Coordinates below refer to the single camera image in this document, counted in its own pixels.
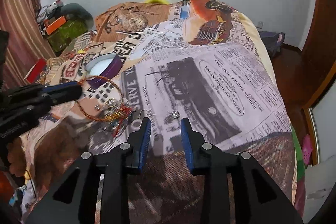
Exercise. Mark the pink slipper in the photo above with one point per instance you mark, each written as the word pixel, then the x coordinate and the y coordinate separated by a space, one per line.
pixel 307 150

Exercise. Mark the dark blue cloth pile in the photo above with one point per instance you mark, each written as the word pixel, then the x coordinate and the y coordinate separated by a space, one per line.
pixel 272 41

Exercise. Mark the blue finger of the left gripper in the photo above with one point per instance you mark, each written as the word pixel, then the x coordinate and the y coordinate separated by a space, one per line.
pixel 63 93

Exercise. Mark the newspaper print bedspread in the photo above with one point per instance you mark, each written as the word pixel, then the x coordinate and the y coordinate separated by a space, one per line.
pixel 199 57

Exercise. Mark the green patterned storage box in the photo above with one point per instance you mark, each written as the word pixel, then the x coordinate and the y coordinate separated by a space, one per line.
pixel 61 38

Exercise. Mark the wooden wardrobe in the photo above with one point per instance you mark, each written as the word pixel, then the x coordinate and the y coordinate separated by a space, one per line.
pixel 305 76

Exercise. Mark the striped brown curtain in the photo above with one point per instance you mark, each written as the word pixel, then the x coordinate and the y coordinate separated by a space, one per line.
pixel 26 44

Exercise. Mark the purple heart jewelry box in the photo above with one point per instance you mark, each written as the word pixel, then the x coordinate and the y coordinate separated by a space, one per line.
pixel 107 65

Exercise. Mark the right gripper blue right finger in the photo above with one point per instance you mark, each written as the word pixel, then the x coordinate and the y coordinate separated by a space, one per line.
pixel 197 160

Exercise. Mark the red white box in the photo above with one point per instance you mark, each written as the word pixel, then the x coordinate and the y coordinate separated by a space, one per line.
pixel 35 72

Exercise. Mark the orange box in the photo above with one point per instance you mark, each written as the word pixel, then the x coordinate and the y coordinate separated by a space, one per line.
pixel 55 25

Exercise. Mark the dark grey bundle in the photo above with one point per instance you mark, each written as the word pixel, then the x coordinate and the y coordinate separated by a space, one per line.
pixel 74 10

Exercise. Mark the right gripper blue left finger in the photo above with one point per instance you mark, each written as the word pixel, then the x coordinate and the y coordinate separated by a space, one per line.
pixel 139 142

